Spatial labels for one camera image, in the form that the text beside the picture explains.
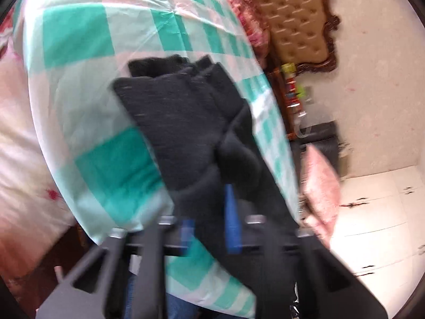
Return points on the dark wooden nightstand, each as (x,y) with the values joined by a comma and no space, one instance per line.
(282,106)

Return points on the black leather chair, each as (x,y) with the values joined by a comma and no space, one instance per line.
(327,136)

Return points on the large pink pillow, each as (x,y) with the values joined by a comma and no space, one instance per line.
(320,189)

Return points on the cluster of small colourful bottles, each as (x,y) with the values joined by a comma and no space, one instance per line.
(294,89)

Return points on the person's blue jeans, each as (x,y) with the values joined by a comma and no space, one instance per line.
(179,309)

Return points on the white wardrobe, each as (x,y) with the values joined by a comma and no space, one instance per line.
(375,222)

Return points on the pink floral bedding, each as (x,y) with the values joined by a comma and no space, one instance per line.
(20,139)

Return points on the black pants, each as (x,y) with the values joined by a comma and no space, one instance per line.
(186,123)

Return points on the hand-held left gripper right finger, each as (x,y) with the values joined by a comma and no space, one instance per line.
(232,221)

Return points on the green checkered bed sheet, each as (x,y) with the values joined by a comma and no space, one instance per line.
(83,40)

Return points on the tan tufted headboard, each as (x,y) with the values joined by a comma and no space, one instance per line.
(292,16)

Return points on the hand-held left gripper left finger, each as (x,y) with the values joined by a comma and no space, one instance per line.
(187,232)

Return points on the red floral pillow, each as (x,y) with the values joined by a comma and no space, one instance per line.
(245,13)

